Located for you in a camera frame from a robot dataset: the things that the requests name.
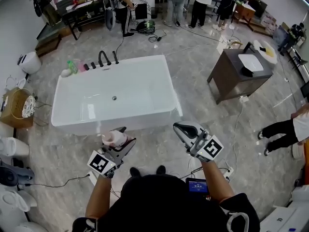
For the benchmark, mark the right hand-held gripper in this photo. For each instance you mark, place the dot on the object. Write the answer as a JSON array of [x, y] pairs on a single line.
[[207, 146]]

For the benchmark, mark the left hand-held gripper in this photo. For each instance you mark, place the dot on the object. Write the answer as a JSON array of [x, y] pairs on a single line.
[[108, 159]]

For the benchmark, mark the pink bottle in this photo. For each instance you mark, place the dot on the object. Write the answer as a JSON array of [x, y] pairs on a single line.
[[115, 139]]

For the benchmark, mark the white bathtub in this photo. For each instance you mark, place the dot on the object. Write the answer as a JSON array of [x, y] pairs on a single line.
[[135, 81]]

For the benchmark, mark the person's right forearm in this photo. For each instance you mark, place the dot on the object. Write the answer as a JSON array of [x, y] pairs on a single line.
[[216, 182]]

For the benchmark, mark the person's left forearm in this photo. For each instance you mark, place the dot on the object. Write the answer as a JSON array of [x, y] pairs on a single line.
[[99, 197]]

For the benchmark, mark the bathtub drain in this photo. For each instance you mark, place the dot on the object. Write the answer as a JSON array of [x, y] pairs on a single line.
[[114, 97]]

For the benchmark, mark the black curved bathtub faucet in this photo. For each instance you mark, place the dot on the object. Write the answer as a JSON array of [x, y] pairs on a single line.
[[103, 57]]

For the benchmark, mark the green toiletry bottle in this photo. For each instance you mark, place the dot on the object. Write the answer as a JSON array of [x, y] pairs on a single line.
[[72, 67]]

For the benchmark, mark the person's left black shoe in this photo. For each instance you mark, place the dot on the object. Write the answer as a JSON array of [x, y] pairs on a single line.
[[135, 171]]

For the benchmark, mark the person's black shoe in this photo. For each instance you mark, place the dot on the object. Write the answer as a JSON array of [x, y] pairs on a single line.
[[135, 171], [161, 169]]

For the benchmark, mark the person's right black shoe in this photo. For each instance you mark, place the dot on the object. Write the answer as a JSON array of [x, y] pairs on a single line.
[[161, 169]]

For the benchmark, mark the black tablet screen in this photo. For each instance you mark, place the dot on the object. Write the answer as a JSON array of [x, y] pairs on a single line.
[[196, 186]]

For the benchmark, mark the white power strip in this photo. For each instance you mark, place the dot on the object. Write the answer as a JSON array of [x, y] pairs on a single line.
[[228, 172]]

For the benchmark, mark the brown vanity cabinet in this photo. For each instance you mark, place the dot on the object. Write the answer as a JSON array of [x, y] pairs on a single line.
[[227, 81]]

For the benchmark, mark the person's black clothing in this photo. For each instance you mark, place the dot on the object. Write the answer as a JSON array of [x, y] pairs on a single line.
[[157, 207]]

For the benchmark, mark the black faucet knob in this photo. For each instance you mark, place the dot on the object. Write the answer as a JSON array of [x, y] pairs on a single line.
[[93, 65], [86, 67]]

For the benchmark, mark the black hand shower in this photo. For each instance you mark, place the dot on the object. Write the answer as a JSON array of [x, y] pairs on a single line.
[[116, 57]]

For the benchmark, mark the pink toiletry container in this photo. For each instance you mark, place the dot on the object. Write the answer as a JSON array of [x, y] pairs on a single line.
[[80, 66]]

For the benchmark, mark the white round soap item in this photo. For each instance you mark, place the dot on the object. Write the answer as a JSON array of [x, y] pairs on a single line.
[[65, 73]]

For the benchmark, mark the white sink basin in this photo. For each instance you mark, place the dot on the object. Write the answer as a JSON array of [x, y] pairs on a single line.
[[251, 62]]

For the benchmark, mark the patterned round cushion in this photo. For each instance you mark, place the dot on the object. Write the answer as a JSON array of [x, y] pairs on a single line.
[[29, 107]]

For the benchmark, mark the black sink faucet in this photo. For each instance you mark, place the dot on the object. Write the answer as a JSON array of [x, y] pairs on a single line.
[[248, 47]]

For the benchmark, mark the white toilet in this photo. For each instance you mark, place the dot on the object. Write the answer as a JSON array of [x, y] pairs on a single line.
[[30, 62], [12, 209], [13, 146]]

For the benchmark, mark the black green helmet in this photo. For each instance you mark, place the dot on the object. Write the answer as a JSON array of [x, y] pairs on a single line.
[[144, 26]]

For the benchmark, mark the cardboard box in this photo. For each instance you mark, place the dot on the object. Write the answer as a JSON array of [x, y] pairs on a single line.
[[12, 110]]

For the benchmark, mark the white round basin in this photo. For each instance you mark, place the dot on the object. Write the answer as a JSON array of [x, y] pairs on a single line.
[[270, 51]]

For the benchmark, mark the white toilet seat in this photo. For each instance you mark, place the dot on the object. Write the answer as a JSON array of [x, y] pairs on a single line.
[[21, 82]]

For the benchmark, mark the small wooden table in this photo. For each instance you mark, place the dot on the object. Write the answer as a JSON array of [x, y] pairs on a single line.
[[245, 12]]

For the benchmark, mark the black cluttered table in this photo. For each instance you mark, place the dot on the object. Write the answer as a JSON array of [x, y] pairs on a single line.
[[82, 11]]

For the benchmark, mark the white appliance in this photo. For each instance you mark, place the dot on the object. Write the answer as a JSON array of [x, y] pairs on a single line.
[[289, 216]]

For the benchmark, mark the white marble cabinet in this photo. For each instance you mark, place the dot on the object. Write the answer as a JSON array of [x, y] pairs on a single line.
[[142, 1]]

